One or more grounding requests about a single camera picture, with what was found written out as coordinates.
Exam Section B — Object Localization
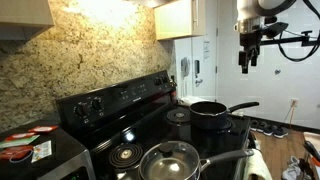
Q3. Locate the red packet with band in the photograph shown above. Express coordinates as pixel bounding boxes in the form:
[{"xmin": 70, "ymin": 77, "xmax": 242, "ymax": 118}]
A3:
[{"xmin": 0, "ymin": 145, "xmax": 33, "ymax": 162}]

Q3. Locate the dark sneaker left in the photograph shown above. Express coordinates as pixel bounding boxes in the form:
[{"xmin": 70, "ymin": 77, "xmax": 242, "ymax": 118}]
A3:
[{"xmin": 250, "ymin": 120, "xmax": 268, "ymax": 132}]

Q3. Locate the cream cabinet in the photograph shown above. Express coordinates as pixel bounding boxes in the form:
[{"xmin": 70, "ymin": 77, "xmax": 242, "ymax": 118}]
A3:
[
  {"xmin": 154, "ymin": 0, "xmax": 206, "ymax": 40},
  {"xmin": 0, "ymin": 0, "xmax": 54, "ymax": 40}
]

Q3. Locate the steel frying pan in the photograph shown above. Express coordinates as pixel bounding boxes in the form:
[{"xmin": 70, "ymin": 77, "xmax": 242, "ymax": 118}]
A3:
[{"xmin": 137, "ymin": 141, "xmax": 255, "ymax": 180}]

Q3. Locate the red sauce packet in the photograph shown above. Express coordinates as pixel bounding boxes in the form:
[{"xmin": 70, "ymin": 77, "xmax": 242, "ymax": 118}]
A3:
[
  {"xmin": 28, "ymin": 126, "xmax": 58, "ymax": 133},
  {"xmin": 5, "ymin": 132, "xmax": 35, "ymax": 141}
]

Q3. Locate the white sneaker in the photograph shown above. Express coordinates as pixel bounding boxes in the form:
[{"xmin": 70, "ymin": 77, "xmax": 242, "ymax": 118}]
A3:
[{"xmin": 282, "ymin": 156, "xmax": 301, "ymax": 180}]

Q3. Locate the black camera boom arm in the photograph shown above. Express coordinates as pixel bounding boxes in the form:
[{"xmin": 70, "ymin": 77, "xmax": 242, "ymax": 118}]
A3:
[{"xmin": 260, "ymin": 31, "xmax": 320, "ymax": 47}]

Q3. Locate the white printed packet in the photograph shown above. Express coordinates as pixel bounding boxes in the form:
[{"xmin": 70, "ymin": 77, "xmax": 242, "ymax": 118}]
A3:
[{"xmin": 31, "ymin": 141, "xmax": 52, "ymax": 163}]

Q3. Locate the dark sneaker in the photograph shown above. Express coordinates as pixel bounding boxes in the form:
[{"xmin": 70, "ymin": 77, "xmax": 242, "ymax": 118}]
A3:
[
  {"xmin": 250, "ymin": 120, "xmax": 268, "ymax": 132},
  {"xmin": 263, "ymin": 125, "xmax": 288, "ymax": 138}
]

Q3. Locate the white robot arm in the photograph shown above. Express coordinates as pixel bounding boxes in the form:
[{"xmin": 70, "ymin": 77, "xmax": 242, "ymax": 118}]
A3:
[{"xmin": 234, "ymin": 0, "xmax": 296, "ymax": 74}]

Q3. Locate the black saucepan pot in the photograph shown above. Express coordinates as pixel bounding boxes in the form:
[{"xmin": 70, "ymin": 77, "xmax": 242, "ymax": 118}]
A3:
[{"xmin": 189, "ymin": 101, "xmax": 259, "ymax": 130}]

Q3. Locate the dark sneaker right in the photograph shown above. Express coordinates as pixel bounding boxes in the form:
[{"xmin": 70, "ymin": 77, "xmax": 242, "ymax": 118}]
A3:
[{"xmin": 263, "ymin": 125, "xmax": 288, "ymax": 138}]

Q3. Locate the green white packet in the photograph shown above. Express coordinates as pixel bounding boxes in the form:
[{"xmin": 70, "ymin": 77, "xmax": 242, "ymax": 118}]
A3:
[{"xmin": 0, "ymin": 135, "xmax": 40, "ymax": 148}]

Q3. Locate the cream upper cabinet left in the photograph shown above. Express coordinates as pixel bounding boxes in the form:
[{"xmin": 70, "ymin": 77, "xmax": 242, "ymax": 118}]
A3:
[{"xmin": 0, "ymin": 0, "xmax": 54, "ymax": 40}]

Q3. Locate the yellow dish towel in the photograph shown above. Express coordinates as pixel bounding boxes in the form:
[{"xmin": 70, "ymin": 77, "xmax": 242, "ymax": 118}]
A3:
[{"xmin": 243, "ymin": 149, "xmax": 273, "ymax": 180}]

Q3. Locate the black electric stove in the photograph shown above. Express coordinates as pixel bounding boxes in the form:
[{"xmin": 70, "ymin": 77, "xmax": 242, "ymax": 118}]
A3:
[{"xmin": 56, "ymin": 71, "xmax": 250, "ymax": 180}]

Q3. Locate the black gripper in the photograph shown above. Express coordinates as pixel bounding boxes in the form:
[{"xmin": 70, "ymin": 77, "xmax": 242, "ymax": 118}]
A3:
[{"xmin": 238, "ymin": 32, "xmax": 261, "ymax": 74}]

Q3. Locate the wall power outlet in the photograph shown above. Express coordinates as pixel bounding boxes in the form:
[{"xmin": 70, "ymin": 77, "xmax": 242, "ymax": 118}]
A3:
[{"xmin": 291, "ymin": 98, "xmax": 299, "ymax": 107}]

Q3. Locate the glass pan lid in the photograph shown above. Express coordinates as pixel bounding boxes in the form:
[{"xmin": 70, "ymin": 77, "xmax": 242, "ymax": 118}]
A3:
[{"xmin": 138, "ymin": 140, "xmax": 201, "ymax": 180}]

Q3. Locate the red sauce packet middle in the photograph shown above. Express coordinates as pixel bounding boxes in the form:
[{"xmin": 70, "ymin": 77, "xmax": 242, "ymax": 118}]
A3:
[{"xmin": 5, "ymin": 132, "xmax": 35, "ymax": 141}]

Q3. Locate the red sauce packet top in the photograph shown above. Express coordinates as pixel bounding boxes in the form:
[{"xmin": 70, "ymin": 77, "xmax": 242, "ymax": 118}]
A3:
[{"xmin": 28, "ymin": 126, "xmax": 58, "ymax": 133}]

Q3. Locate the cream upper cabinet right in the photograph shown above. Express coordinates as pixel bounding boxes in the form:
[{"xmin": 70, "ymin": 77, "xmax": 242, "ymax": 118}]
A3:
[{"xmin": 154, "ymin": 0, "xmax": 206, "ymax": 40}]

